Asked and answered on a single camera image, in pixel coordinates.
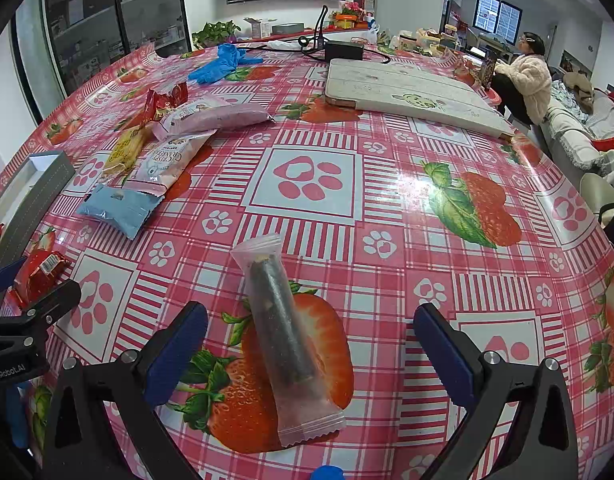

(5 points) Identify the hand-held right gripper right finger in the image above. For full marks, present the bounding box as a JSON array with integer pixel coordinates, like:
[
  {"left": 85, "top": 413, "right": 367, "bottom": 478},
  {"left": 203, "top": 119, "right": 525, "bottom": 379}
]
[{"left": 413, "top": 302, "right": 580, "bottom": 480}]

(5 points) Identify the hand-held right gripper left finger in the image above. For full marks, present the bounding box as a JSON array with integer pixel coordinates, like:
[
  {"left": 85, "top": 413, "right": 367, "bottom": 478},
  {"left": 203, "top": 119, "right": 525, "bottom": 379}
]
[{"left": 39, "top": 301, "right": 209, "bottom": 480}]

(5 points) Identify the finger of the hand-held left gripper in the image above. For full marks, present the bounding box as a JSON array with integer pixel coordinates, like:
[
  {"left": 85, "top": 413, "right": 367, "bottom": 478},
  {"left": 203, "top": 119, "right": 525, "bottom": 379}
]
[
  {"left": 0, "top": 280, "right": 82, "bottom": 346},
  {"left": 0, "top": 256, "right": 28, "bottom": 306}
]

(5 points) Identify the grey box with window lid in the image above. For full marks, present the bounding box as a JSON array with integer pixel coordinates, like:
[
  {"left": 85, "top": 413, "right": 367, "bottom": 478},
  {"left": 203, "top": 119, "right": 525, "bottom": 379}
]
[{"left": 0, "top": 150, "right": 76, "bottom": 273}]

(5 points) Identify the clear dark snack roll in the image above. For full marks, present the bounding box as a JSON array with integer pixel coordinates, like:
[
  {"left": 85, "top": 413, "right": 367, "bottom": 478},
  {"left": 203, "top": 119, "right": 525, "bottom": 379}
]
[{"left": 230, "top": 234, "right": 347, "bottom": 448}]

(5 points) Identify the white pink cracker packet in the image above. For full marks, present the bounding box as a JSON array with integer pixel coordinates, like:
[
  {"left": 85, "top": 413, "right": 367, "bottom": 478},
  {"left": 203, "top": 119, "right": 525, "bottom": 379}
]
[{"left": 122, "top": 129, "right": 219, "bottom": 196}]

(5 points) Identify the blue snack packet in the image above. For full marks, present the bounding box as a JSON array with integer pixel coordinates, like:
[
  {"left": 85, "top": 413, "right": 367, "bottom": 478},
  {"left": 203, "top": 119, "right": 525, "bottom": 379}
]
[{"left": 77, "top": 183, "right": 164, "bottom": 241}]

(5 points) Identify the yellow snack packet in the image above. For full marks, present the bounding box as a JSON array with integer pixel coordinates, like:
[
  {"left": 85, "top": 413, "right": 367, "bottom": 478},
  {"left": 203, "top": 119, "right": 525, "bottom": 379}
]
[{"left": 102, "top": 124, "right": 152, "bottom": 178}]

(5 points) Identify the strawberry printed tablecloth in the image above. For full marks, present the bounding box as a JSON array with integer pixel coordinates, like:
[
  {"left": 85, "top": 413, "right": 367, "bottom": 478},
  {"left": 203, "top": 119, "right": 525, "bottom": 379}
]
[{"left": 0, "top": 42, "right": 614, "bottom": 480}]

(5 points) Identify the long pink snack packet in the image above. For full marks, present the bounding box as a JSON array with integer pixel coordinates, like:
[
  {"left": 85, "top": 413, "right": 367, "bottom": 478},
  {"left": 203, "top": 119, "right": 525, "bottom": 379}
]
[{"left": 151, "top": 99, "right": 275, "bottom": 140}]

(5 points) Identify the grey sofa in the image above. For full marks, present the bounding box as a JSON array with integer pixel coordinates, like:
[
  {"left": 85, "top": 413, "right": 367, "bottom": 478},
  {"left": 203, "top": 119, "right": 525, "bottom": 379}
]
[{"left": 537, "top": 72, "right": 614, "bottom": 177}]

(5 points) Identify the white folded board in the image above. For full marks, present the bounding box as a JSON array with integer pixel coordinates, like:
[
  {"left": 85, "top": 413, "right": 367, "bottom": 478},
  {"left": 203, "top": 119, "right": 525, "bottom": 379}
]
[{"left": 324, "top": 58, "right": 515, "bottom": 140}]

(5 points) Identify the glass door cabinet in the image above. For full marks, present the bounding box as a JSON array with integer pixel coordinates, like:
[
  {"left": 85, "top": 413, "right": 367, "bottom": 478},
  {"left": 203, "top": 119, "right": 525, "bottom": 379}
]
[{"left": 42, "top": 0, "right": 193, "bottom": 97}]

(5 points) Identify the blue rubber glove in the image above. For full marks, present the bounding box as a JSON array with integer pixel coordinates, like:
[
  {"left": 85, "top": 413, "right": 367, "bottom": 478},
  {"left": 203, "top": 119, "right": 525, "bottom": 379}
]
[{"left": 188, "top": 43, "right": 264, "bottom": 85}]

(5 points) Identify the group of food containers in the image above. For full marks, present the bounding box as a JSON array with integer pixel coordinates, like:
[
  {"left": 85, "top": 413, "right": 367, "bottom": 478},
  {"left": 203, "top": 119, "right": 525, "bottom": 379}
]
[{"left": 387, "top": 24, "right": 475, "bottom": 58}]

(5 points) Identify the green potted plant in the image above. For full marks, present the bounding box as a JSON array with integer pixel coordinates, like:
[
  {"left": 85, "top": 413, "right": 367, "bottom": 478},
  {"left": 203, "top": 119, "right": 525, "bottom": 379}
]
[{"left": 192, "top": 20, "right": 242, "bottom": 51}]

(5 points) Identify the black power adapter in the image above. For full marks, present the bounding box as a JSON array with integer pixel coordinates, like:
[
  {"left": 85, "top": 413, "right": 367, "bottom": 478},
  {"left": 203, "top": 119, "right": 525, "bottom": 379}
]
[{"left": 324, "top": 41, "right": 365, "bottom": 62}]

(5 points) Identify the small cardboard box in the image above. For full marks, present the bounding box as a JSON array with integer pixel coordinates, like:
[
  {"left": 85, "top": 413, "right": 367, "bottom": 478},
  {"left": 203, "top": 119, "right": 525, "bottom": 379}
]
[{"left": 244, "top": 17, "right": 278, "bottom": 40}]

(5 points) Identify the dark framed window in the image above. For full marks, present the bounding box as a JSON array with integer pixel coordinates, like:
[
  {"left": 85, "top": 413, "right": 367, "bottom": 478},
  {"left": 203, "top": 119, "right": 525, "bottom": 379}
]
[{"left": 474, "top": 0, "right": 522, "bottom": 45}]

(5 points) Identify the orange flower container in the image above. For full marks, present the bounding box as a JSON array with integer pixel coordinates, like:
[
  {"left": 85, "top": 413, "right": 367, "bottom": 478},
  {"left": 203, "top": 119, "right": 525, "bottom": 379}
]
[{"left": 334, "top": 2, "right": 364, "bottom": 30}]

